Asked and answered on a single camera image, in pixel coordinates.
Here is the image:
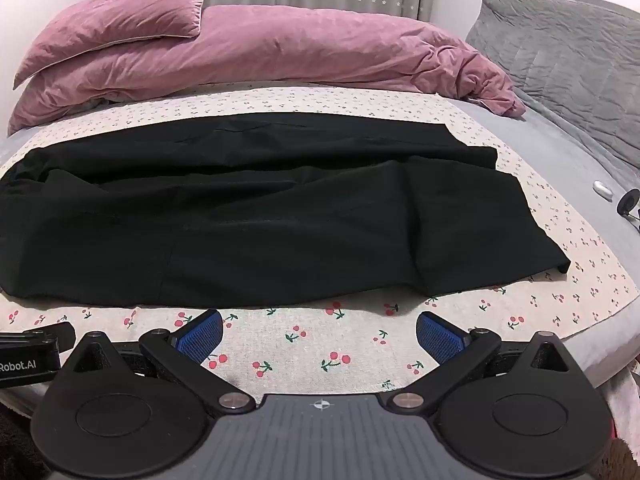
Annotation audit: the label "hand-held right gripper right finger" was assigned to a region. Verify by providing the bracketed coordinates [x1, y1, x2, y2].
[381, 310, 574, 417]

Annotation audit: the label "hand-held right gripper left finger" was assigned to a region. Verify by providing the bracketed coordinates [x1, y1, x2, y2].
[65, 309, 254, 417]

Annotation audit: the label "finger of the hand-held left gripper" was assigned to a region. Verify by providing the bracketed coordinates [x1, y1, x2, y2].
[25, 323, 77, 351]

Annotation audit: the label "black pants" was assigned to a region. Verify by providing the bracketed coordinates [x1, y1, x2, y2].
[0, 112, 572, 309]

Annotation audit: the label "dark fuzzy cloth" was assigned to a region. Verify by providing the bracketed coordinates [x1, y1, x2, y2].
[0, 400, 48, 480]

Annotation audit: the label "cherry print cloth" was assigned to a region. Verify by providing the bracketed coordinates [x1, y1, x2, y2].
[0, 82, 640, 417]

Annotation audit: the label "grey bed sheet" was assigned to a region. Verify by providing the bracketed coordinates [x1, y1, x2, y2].
[0, 95, 640, 396]

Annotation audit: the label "round black object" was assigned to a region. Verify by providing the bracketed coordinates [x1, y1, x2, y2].
[617, 191, 640, 234]

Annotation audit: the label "pink velvet duvet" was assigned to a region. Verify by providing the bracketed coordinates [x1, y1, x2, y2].
[7, 5, 527, 136]

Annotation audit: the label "grey quilted pillow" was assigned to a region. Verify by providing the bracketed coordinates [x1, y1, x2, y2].
[465, 0, 640, 171]

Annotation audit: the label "pink velvet pillow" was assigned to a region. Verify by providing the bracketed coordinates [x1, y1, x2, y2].
[12, 0, 216, 91]

